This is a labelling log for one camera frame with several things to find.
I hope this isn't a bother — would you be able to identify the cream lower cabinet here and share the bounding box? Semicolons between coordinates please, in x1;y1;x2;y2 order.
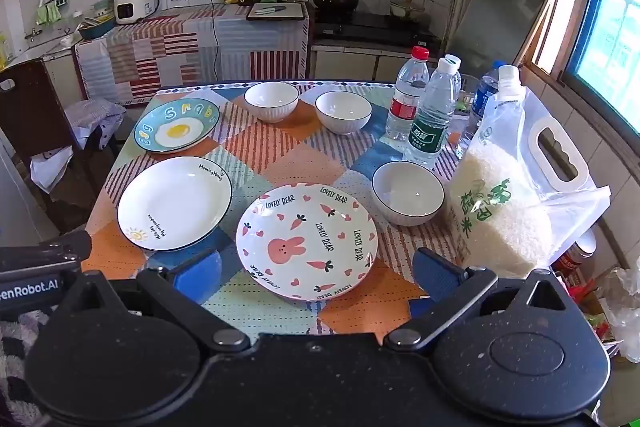
310;46;417;82

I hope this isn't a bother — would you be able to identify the cutting board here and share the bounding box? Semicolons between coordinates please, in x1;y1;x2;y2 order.
246;2;307;22

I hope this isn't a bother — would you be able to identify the white bowl with dark rim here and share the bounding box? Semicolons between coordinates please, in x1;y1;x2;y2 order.
371;161;446;228

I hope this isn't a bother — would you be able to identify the white ribbed bowl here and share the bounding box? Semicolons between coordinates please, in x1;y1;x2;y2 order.
315;91;373;136
243;81;300;124

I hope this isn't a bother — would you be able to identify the clear crumpled plastic bag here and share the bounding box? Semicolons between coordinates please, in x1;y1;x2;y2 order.
597;267;640;364

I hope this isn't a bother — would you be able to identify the pink rabbit print plate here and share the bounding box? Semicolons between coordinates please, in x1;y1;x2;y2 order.
236;183;379;303

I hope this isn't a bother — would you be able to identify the black power cable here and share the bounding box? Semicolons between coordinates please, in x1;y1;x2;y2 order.
186;0;251;84

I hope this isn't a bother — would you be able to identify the blue label water bottle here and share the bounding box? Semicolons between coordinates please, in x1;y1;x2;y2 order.
456;66;502;160

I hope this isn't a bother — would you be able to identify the clear plastic basket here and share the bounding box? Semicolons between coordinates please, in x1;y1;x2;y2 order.
452;73;485;118

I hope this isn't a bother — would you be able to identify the red label water bottle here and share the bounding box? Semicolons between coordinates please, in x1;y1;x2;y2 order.
384;46;431;142

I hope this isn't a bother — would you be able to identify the patchwork tablecloth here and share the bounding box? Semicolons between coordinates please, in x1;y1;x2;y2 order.
82;82;501;344

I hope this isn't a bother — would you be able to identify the striped counter cloth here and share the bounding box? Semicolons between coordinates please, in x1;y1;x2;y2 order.
74;3;311;108

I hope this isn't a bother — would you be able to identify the fuzzy patterned clothing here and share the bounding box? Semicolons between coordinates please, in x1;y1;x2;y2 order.
0;309;53;427

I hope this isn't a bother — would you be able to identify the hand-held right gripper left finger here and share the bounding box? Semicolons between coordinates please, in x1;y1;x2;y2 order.
65;249;252;354

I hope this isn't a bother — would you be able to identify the red can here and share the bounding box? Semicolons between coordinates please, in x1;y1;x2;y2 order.
552;241;597;274

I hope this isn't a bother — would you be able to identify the white plate with sun print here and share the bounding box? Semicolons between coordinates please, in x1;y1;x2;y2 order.
116;156;234;253

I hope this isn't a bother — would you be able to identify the dark wooden chair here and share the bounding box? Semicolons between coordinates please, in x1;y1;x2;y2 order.
0;58;121;233

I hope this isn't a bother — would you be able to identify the white cloth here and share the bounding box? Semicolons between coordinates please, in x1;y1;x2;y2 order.
30;146;76;194

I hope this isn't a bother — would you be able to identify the small cooking pot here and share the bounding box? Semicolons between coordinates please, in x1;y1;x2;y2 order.
390;0;426;18

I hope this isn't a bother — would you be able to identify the checked cloth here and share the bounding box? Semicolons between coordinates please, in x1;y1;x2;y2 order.
65;99;128;148

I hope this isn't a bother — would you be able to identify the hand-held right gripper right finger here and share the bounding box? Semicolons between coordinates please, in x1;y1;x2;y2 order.
384;248;572;354

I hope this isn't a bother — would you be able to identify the green rag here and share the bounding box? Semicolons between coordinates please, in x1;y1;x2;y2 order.
37;2;62;26

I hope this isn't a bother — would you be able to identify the window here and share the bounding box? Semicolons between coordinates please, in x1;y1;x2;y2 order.
520;0;640;148

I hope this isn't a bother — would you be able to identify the black gas stove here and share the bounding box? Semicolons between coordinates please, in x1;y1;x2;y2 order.
312;11;441;54

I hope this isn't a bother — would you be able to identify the white plastic bag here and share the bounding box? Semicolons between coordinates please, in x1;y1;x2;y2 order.
525;87;613;269

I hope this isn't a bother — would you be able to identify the blue basin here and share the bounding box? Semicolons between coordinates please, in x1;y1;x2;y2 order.
78;14;117;40

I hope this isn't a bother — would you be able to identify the clear bag of rice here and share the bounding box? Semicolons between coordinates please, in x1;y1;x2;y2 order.
446;65;593;280

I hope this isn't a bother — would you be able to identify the green label water bottle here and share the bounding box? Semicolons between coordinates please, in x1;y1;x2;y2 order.
402;55;462;170

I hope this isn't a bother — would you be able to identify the white rice cooker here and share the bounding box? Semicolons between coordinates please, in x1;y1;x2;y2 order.
114;0;155;25

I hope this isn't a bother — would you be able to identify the blue fried egg print plate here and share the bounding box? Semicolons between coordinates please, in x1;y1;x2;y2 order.
133;97;221;154

